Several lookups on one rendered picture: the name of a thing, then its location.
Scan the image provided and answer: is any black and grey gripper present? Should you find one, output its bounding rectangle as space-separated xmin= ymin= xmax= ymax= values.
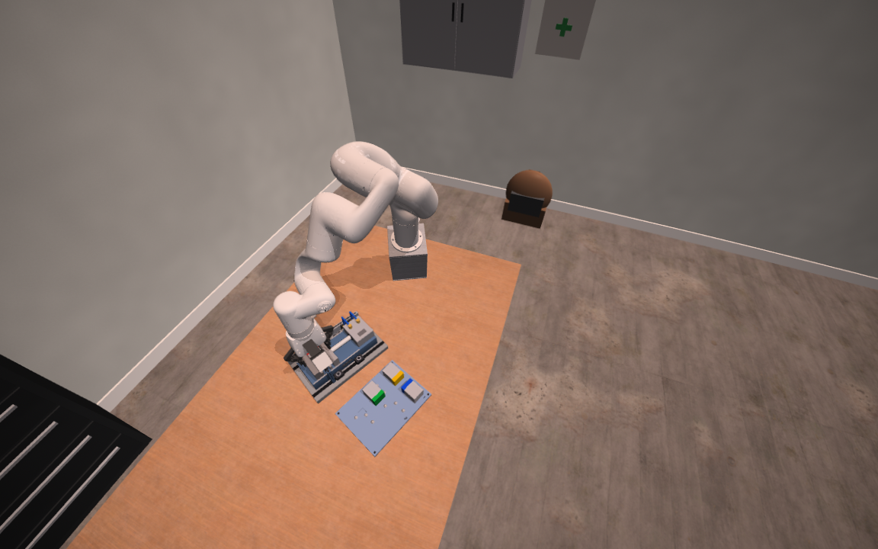
xmin=284 ymin=319 xmax=334 ymax=367

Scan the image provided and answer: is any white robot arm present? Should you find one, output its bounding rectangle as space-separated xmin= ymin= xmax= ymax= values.
xmin=273 ymin=142 xmax=438 ymax=339

